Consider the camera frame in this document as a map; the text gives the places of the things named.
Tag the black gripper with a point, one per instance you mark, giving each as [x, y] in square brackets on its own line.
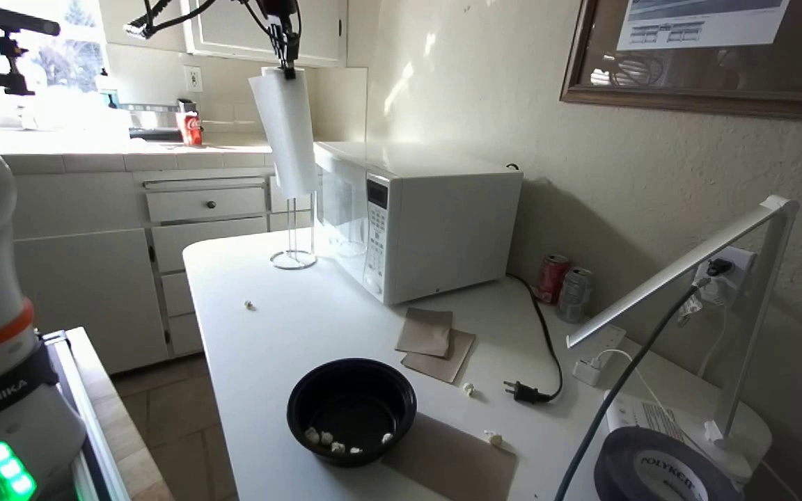
[277, 10]

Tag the white paper towel roll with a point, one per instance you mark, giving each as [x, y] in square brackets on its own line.
[285, 141]

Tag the black tape roll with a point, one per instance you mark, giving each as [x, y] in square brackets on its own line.
[632, 463]

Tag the white drawer cabinet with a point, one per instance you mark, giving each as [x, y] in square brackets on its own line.
[207, 201]

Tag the white microwave oven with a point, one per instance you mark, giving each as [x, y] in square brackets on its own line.
[438, 232]

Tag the small brown crumb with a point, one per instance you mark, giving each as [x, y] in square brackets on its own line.
[252, 304]

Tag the brown framed picture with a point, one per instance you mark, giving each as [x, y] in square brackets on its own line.
[584, 65]

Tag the small brown paper napkin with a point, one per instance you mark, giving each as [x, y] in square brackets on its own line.
[427, 333]

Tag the red soda can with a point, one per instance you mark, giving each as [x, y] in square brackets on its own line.
[550, 280]

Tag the black round bowl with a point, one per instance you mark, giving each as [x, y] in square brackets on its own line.
[350, 414]

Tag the silver soda can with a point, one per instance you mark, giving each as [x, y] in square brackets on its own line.
[575, 297]

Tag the small white crumb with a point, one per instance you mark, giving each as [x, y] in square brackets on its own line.
[467, 390]

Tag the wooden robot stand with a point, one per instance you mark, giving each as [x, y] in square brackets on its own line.
[108, 420]

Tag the silver desk lamp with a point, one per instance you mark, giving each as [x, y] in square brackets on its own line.
[680, 267]

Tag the brown flat paper mat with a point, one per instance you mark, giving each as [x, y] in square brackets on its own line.
[459, 463]

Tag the black camera on mount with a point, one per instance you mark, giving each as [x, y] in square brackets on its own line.
[11, 70]

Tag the white wall outlet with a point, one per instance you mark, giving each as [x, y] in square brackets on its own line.
[738, 267]

